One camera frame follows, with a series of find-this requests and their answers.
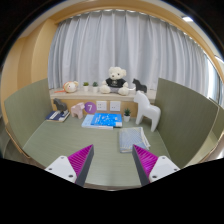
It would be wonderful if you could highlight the small cream plush toy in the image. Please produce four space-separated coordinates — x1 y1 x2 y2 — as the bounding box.
62 80 80 94

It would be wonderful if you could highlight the white wall socket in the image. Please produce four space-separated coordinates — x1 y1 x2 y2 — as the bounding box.
109 100 122 112
95 100 108 112

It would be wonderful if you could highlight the bright blue book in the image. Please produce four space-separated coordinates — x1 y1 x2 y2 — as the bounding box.
90 112 124 128

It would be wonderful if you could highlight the cream teddy bear, black shirt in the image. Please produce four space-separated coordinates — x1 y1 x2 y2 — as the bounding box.
99 66 130 97

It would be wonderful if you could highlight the ceiling light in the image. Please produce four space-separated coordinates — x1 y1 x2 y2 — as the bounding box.
181 15 194 23

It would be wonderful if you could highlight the purple round number sign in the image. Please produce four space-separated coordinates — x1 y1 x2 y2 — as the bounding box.
83 101 98 115

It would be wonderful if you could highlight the large white horse figure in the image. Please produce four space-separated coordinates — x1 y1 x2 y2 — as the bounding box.
133 90 162 133

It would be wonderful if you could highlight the grey-white curtain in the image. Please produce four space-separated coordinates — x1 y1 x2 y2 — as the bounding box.
47 9 209 101

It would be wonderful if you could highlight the dark blue notebook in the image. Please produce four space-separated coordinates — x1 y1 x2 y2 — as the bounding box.
45 110 71 123

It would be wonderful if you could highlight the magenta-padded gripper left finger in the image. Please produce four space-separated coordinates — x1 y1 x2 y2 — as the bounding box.
44 144 95 187

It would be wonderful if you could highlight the light blue book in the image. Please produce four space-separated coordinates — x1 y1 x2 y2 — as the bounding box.
81 114 114 130

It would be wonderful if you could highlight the pink horse figure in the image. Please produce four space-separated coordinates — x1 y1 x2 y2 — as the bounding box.
70 101 86 120

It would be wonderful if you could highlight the grey horse figure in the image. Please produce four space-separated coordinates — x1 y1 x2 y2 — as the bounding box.
52 97 69 114

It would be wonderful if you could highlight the black horse figure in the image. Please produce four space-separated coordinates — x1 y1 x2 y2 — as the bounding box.
132 78 148 94

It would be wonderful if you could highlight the green desk partition panel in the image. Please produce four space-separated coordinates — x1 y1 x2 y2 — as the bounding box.
211 105 224 141
153 77 220 169
3 77 54 149

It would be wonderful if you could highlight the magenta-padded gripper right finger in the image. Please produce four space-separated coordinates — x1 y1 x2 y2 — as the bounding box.
131 144 181 186

